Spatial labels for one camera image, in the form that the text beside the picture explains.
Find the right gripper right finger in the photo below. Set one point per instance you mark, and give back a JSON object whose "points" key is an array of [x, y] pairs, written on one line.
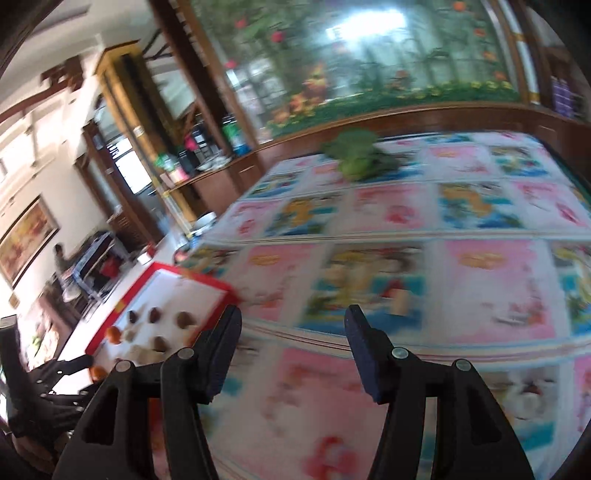
{"points": [[473, 439]]}

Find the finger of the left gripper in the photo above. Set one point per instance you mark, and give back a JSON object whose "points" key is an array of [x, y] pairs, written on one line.
{"points": [[53, 370]]}

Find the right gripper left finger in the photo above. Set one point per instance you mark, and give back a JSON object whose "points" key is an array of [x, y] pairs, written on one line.
{"points": [[112, 438]]}

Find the large orange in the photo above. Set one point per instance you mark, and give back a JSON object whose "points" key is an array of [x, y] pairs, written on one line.
{"points": [[113, 335]]}

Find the beige peeled chunk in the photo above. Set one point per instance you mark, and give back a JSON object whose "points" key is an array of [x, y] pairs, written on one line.
{"points": [[138, 355], [128, 334]]}

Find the seated person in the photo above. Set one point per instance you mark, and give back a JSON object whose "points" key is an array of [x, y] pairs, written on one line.
{"points": [[64, 265]]}

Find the small dining table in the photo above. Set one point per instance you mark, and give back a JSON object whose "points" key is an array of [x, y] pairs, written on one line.
{"points": [[102, 248]]}

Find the red white shallow box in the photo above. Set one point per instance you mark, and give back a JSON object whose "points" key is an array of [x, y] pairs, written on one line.
{"points": [[171, 289]]}

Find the fruit pattern tablecloth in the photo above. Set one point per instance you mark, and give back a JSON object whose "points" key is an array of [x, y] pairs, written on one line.
{"points": [[476, 247]]}

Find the pink bottle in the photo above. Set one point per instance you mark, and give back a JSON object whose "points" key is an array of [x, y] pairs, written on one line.
{"points": [[190, 143]]}

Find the green label water bottle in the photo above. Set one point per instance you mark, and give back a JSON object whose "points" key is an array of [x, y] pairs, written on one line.
{"points": [[235, 137]]}

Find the green leafy vegetable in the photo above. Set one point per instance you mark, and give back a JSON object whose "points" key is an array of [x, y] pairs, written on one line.
{"points": [[358, 156]]}

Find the purple bottle right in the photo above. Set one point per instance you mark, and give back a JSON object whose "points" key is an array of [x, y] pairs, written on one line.
{"points": [[567, 100]]}

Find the purple bottle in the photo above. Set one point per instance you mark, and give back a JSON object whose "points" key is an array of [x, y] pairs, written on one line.
{"points": [[557, 95], [567, 100]]}

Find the purple bottle left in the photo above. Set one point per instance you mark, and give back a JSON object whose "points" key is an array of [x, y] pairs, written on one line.
{"points": [[557, 95]]}

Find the flower glass partition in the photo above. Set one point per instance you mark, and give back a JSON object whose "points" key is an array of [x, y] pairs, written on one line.
{"points": [[298, 64]]}

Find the framed wall painting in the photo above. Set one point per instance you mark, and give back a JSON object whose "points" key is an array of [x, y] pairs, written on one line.
{"points": [[26, 237]]}

